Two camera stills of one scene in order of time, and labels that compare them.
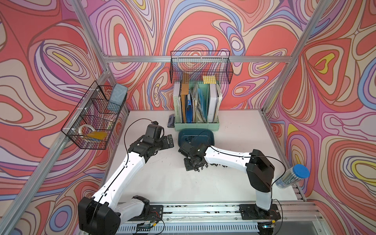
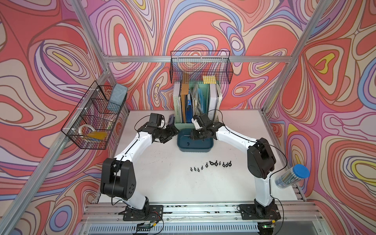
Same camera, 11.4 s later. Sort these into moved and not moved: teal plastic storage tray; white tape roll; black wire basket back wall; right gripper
Moved: right gripper
Not moved: teal plastic storage tray; black wire basket back wall; white tape roll
